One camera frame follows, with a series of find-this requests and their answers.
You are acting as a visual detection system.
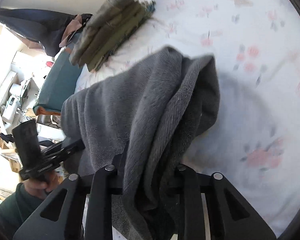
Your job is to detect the white floral bed sheet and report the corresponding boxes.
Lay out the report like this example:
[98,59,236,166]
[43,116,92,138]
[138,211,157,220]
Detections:
[76,0,300,236]

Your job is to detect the dark navy hanging garment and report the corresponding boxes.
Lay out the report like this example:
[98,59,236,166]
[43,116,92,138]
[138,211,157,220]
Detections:
[0,8,92,57]

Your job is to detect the dark green sleeve forearm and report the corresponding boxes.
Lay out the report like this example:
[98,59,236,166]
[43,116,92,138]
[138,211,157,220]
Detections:
[0,183,44,239]

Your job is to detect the folded camouflage pants stack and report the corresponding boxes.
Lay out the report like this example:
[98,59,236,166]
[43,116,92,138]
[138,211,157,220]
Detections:
[69,0,155,72]

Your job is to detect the person left hand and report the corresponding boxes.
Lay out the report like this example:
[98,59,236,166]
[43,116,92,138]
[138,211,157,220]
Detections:
[24,171,59,200]

